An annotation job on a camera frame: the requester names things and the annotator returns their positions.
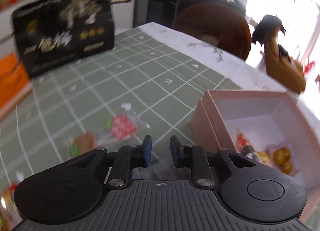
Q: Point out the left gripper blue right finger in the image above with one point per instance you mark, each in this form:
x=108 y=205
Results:
x=194 y=158

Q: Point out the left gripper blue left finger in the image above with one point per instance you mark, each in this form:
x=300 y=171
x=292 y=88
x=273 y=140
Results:
x=126 y=159

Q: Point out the small red-label clear packet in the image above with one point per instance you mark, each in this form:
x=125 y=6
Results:
x=112 y=131

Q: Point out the red-edged biscuit snack bag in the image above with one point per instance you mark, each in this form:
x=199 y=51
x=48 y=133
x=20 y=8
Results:
x=244 y=147

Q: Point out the braised eggs vacuum pack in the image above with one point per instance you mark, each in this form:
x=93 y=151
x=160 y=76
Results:
x=283 y=158

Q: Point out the green checkered tablecloth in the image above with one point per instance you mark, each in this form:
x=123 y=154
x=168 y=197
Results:
x=162 y=73

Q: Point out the pink gift box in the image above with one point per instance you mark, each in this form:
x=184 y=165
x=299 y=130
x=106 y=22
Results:
x=265 y=119

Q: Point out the tan armchair with dark clothes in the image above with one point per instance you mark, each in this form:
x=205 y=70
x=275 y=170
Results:
x=278 y=63

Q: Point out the brown upholstered chair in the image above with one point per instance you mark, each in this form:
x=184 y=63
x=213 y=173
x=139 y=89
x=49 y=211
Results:
x=217 y=25

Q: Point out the orange tissue box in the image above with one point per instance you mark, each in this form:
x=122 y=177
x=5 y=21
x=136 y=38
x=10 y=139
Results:
x=15 y=83

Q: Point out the black plum snack bag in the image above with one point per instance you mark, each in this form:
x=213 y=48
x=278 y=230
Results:
x=52 y=33

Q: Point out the black water dispenser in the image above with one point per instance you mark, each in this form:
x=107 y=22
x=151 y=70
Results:
x=161 y=12

